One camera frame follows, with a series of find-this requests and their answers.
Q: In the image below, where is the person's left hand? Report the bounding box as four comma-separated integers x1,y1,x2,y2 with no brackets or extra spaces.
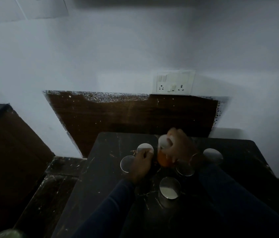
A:
127,148,154,185

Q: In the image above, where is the person's right hand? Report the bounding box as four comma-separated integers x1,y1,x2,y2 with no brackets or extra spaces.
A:
163,128,199,164

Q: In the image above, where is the orange turmeric jar steel lid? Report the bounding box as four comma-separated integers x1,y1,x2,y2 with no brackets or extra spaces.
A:
157,134,177,168

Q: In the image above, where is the cinnamon jar steel lid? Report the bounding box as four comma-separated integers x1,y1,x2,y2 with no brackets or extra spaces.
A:
159,177,181,209

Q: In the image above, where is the person's left forearm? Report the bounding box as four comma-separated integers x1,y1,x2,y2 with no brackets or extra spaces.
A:
71,178,140,238

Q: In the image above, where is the green glass container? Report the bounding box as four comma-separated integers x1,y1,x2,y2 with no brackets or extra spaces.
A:
0,228,27,238

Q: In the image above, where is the dark brown wooden wall panel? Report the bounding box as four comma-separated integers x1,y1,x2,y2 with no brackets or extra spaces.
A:
43,90,223,158

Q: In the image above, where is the white wall socket switch panel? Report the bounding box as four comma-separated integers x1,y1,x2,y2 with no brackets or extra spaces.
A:
152,69,196,95

